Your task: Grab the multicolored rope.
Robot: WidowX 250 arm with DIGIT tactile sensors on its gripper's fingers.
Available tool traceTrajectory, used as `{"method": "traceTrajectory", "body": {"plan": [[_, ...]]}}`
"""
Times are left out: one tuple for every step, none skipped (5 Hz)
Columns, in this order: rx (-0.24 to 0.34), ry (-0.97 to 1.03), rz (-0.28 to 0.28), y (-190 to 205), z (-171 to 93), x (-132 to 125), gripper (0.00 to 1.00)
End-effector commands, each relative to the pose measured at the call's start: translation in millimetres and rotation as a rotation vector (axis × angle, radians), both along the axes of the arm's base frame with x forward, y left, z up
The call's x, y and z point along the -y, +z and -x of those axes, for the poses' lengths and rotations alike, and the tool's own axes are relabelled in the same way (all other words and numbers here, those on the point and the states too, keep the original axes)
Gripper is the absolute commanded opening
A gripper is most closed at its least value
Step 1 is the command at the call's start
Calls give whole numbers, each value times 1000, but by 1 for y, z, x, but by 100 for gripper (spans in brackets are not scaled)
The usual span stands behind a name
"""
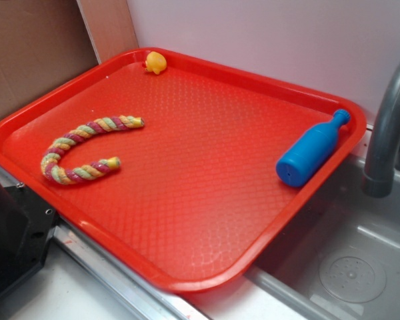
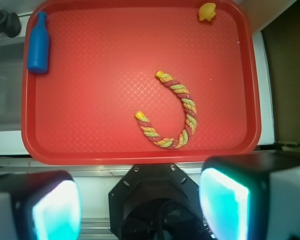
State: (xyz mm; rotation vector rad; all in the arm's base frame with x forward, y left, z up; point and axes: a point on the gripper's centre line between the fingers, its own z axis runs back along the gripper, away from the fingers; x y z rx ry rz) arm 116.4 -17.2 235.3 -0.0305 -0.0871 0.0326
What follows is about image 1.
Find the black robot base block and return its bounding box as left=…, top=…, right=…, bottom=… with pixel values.
left=0, top=184, right=58, bottom=298

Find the red plastic serving tray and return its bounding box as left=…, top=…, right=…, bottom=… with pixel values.
left=0, top=49, right=366, bottom=293

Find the blue plastic toy bottle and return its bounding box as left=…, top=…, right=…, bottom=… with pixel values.
left=275, top=109, right=351, bottom=187

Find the yellow rubber duck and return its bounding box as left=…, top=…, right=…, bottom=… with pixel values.
left=143, top=51, right=167, bottom=75

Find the grey plastic toy sink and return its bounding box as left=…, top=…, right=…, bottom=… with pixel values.
left=246, top=146, right=400, bottom=320

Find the grey toy faucet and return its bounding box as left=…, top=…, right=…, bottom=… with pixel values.
left=362, top=64, right=400, bottom=198

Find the brown cardboard panel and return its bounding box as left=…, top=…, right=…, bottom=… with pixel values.
left=0, top=1, right=138, bottom=120

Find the multicolored twisted rope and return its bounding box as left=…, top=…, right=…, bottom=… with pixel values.
left=40, top=115, right=146, bottom=186

